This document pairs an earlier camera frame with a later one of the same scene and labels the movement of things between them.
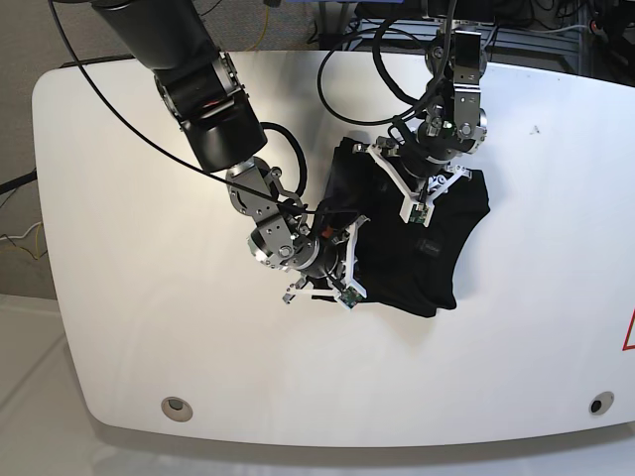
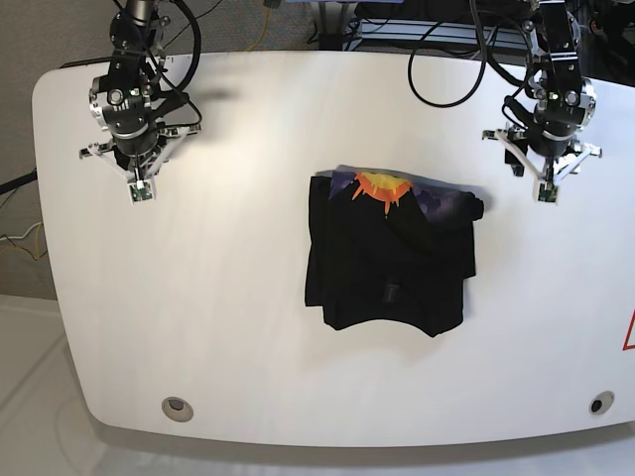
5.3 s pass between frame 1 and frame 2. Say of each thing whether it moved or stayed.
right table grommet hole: stayed
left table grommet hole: stayed
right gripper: moved
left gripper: moved
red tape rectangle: stayed
